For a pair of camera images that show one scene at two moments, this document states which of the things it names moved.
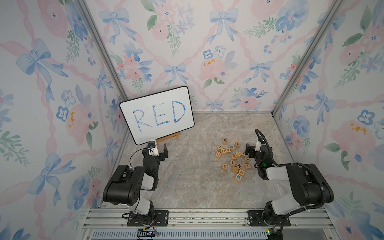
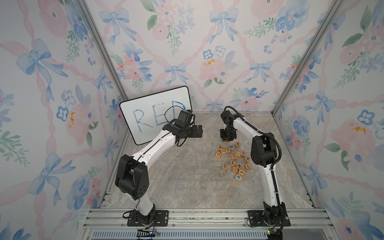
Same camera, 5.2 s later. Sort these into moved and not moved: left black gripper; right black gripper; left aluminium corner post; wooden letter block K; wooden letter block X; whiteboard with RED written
Moved: left black gripper; right black gripper
Not moved: whiteboard with RED written; left aluminium corner post; wooden letter block K; wooden letter block X
